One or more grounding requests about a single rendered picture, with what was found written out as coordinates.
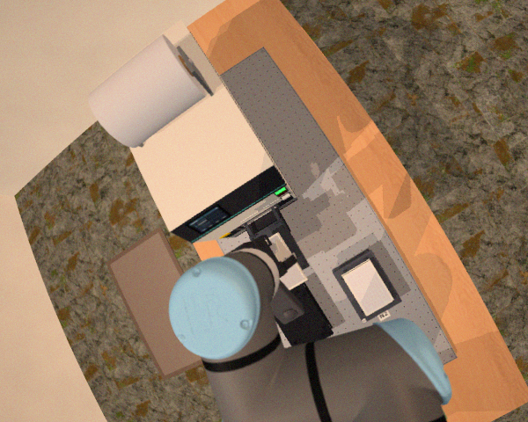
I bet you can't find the white label with black text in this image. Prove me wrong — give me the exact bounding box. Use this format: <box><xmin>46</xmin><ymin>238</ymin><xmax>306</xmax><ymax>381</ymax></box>
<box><xmin>378</xmin><ymin>310</ymin><xmax>390</xmax><ymax>321</ymax></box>

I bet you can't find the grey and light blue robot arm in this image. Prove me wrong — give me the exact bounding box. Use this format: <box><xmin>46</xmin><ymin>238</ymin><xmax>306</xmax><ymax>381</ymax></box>
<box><xmin>169</xmin><ymin>248</ymin><xmax>452</xmax><ymax>422</ymax></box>

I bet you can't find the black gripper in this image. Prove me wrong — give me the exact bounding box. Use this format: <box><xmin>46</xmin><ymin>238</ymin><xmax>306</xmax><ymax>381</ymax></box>
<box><xmin>227</xmin><ymin>235</ymin><xmax>297</xmax><ymax>278</ymax></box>

